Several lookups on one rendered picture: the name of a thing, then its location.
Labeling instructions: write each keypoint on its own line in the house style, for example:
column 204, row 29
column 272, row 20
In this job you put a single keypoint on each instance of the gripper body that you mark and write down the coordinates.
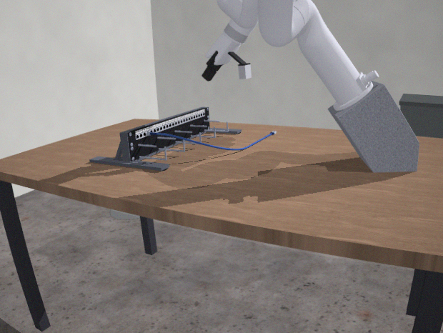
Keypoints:
column 223, row 45

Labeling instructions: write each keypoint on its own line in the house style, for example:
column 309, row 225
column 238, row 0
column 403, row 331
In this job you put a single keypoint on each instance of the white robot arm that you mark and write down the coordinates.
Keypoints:
column 316, row 42

